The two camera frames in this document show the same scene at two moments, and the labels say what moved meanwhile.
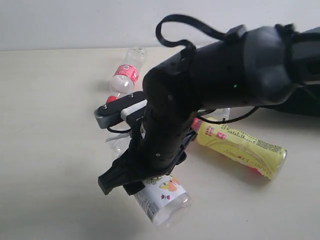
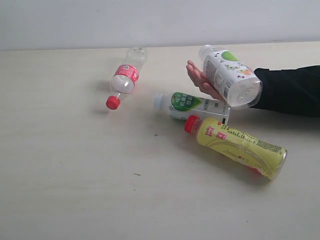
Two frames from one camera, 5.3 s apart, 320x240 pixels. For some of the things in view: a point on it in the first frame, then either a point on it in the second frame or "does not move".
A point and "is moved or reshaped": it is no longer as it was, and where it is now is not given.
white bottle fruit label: (158, 191) is moved or reshaped
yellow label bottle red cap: (264, 158) does not move
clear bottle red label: (126, 75) does not move
